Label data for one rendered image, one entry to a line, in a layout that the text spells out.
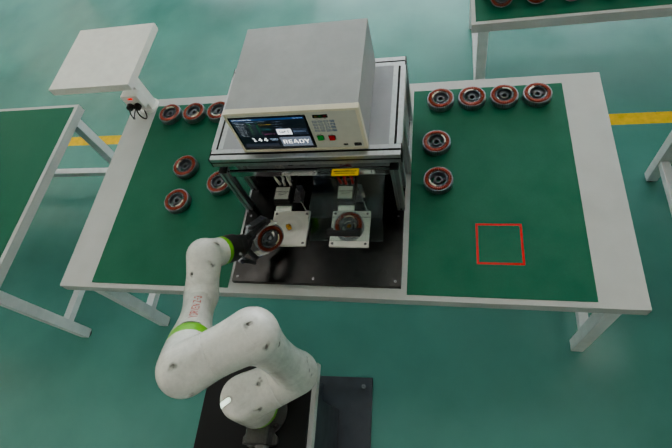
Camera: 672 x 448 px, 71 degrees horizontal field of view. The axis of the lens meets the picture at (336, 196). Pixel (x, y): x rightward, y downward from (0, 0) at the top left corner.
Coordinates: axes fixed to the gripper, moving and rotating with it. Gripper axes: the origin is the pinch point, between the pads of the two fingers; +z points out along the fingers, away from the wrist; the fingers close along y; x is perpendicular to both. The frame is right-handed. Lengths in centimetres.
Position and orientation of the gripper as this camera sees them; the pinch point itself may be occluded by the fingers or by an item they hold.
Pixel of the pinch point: (267, 237)
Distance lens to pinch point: 178.6
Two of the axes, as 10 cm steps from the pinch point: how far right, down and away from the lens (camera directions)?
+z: 4.2, -0.8, 9.0
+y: -2.6, 9.4, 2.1
